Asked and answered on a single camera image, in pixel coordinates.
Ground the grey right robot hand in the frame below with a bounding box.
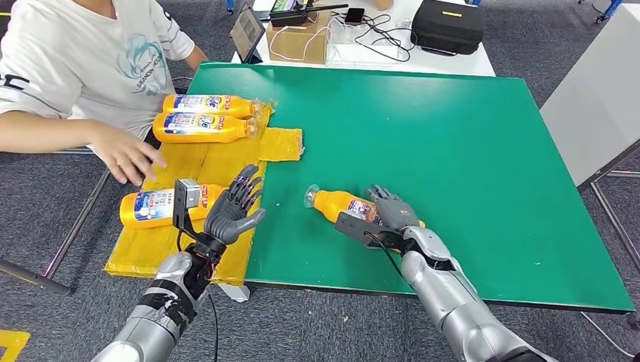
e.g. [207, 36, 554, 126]
[365, 183, 421, 232]

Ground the person's right hand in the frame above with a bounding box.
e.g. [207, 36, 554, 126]
[90, 122, 168, 187]

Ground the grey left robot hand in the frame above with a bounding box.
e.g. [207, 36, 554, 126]
[202, 164, 267, 247]

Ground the orange detergent bottle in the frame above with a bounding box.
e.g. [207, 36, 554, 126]
[118, 183, 227, 230]
[162, 93, 262, 119]
[303, 183, 427, 232]
[152, 111, 258, 144]

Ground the white table leg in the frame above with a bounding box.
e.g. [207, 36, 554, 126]
[218, 284, 251, 304]

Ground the yellow taped cardboard sheet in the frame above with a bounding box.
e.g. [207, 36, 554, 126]
[103, 100, 304, 287]

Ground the person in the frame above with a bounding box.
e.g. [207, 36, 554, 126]
[0, 0, 208, 187]

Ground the green table board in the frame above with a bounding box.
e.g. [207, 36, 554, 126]
[187, 60, 635, 314]

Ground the white desk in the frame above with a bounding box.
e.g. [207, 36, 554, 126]
[231, 0, 497, 78]

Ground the clear plastic box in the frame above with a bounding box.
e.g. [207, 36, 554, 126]
[325, 20, 416, 66]

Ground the black tablet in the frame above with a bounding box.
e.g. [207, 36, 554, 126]
[229, 4, 267, 65]

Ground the brown cardboard box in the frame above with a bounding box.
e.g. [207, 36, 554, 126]
[266, 11, 332, 65]

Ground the black carrying case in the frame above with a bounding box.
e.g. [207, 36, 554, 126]
[411, 0, 486, 56]

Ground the black radio handset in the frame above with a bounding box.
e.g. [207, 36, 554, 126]
[269, 0, 349, 27]

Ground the yellow floor tape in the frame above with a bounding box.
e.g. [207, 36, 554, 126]
[0, 328, 30, 362]

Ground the grey side table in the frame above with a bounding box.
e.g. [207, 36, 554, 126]
[539, 2, 640, 189]

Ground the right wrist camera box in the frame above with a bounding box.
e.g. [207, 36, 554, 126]
[334, 210, 408, 251]

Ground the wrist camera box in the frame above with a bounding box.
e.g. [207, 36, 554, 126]
[334, 210, 408, 251]
[171, 178, 202, 244]

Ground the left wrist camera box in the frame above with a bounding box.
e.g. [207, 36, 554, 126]
[171, 178, 202, 244]

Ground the metal desk frame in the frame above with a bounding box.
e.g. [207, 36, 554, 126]
[0, 147, 110, 296]

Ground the black cable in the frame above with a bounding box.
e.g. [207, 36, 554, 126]
[345, 12, 418, 64]

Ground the metal side table frame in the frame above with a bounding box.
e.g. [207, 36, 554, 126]
[577, 137, 640, 275]

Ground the white floor cable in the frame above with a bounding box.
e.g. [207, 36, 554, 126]
[581, 311, 640, 359]

